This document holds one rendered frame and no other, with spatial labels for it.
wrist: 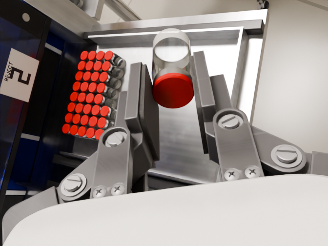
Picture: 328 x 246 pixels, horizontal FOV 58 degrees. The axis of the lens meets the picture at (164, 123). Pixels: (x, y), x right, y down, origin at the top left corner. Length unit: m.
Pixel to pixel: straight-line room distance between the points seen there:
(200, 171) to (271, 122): 0.93
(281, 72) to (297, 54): 0.11
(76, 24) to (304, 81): 1.02
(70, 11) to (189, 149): 0.40
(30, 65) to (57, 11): 0.13
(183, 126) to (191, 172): 0.08
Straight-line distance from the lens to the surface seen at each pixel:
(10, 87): 0.61
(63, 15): 0.70
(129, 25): 0.68
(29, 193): 0.76
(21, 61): 0.62
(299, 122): 1.38
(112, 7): 1.07
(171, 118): 0.54
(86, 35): 0.72
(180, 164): 0.52
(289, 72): 1.45
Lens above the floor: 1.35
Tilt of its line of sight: 59 degrees down
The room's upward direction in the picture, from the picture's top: 66 degrees counter-clockwise
